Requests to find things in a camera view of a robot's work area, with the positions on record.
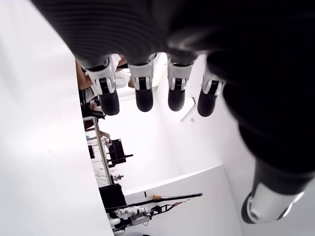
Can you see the black equipment box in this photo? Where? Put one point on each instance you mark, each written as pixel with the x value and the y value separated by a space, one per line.
pixel 113 196

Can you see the seated person white shirt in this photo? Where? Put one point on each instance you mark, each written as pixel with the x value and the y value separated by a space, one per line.
pixel 83 81

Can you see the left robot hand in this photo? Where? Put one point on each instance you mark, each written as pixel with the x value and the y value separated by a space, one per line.
pixel 197 29

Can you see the black chair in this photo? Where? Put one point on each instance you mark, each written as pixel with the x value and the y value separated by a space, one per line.
pixel 87 111

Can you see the white humanoid robot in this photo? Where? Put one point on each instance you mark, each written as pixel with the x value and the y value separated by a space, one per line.
pixel 130 211

